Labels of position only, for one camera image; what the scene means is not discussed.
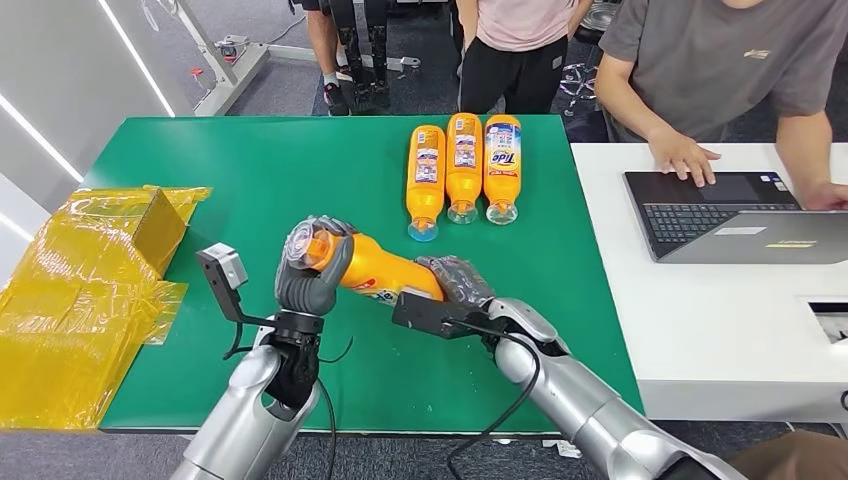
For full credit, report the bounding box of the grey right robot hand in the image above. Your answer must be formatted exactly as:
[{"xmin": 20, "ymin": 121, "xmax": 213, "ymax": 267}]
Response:
[{"xmin": 415, "ymin": 256, "xmax": 497, "ymax": 311}]

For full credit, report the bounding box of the person's right hand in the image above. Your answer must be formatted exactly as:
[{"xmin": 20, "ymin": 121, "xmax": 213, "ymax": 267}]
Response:
[{"xmin": 647, "ymin": 127, "xmax": 723, "ymax": 188}]

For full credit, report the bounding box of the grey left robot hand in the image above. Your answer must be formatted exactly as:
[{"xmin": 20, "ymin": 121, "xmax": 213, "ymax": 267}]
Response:
[{"xmin": 274, "ymin": 215, "xmax": 359, "ymax": 318}]

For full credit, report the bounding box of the person's left hand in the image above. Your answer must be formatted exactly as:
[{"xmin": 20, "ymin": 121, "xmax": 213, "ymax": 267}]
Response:
[{"xmin": 801, "ymin": 180, "xmax": 848, "ymax": 212}]

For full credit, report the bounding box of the orange detergent bottle clear cap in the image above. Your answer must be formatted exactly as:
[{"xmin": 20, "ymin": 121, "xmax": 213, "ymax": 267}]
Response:
[
  {"xmin": 284, "ymin": 220, "xmax": 446, "ymax": 307},
  {"xmin": 445, "ymin": 112, "xmax": 484, "ymax": 226},
  {"xmin": 482, "ymin": 114, "xmax": 524, "ymax": 227}
]

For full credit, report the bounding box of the orange detergent bottle bluish cap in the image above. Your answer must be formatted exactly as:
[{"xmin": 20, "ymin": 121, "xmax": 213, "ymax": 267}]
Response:
[{"xmin": 405, "ymin": 124, "xmax": 448, "ymax": 244}]

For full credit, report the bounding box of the dark grey laptop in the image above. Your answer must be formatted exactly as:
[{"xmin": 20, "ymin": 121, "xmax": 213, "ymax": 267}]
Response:
[{"xmin": 623, "ymin": 170, "xmax": 848, "ymax": 266}]

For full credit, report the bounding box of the person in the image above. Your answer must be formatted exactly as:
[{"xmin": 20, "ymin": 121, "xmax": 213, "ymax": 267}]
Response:
[
  {"xmin": 594, "ymin": 0, "xmax": 848, "ymax": 212},
  {"xmin": 298, "ymin": 0, "xmax": 352, "ymax": 117},
  {"xmin": 455, "ymin": 0, "xmax": 596, "ymax": 115}
]

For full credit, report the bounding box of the black stool with chrome base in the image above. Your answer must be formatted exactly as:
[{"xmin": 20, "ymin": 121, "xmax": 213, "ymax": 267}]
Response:
[{"xmin": 559, "ymin": 0, "xmax": 622, "ymax": 117}]

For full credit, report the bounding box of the yellow film wrapped carton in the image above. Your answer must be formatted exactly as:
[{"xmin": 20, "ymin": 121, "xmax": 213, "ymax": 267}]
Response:
[{"xmin": 66, "ymin": 187, "xmax": 190, "ymax": 280}]

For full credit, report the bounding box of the white table foot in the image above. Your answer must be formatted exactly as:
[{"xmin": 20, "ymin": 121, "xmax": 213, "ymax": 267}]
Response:
[{"xmin": 543, "ymin": 439, "xmax": 586, "ymax": 460}]

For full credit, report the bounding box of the white robot gantry stand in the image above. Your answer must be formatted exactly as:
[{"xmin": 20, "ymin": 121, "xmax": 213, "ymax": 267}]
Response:
[{"xmin": 139, "ymin": 0, "xmax": 422, "ymax": 119}]

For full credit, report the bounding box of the humanoid robot with black legs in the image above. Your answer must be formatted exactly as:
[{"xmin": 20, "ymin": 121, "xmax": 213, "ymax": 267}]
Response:
[{"xmin": 327, "ymin": 0, "xmax": 392, "ymax": 114}]

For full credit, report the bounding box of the yellow film wrapped flat stack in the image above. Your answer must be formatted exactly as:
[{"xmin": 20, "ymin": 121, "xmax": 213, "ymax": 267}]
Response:
[{"xmin": 0, "ymin": 185, "xmax": 213, "ymax": 432}]

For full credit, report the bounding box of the black stand caster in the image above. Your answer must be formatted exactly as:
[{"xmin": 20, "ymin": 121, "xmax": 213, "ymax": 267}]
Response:
[{"xmin": 213, "ymin": 34, "xmax": 252, "ymax": 62}]

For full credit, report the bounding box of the brown rounded object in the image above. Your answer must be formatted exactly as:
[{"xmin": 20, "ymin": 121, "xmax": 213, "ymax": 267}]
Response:
[{"xmin": 728, "ymin": 430, "xmax": 848, "ymax": 480}]

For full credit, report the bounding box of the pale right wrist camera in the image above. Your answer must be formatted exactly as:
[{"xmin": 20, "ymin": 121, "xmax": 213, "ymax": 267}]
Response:
[{"xmin": 390, "ymin": 289, "xmax": 495, "ymax": 341}]

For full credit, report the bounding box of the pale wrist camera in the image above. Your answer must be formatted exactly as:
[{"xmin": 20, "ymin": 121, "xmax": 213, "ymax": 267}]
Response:
[
  {"xmin": 390, "ymin": 289, "xmax": 495, "ymax": 341},
  {"xmin": 195, "ymin": 242, "xmax": 280, "ymax": 329}
]

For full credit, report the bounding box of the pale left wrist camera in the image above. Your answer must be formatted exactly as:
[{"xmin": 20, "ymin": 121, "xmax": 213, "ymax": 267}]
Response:
[{"xmin": 195, "ymin": 242, "xmax": 280, "ymax": 329}]

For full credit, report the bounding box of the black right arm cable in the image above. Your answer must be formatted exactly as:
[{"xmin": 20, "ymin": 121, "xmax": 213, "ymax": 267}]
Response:
[{"xmin": 445, "ymin": 317, "xmax": 543, "ymax": 480}]

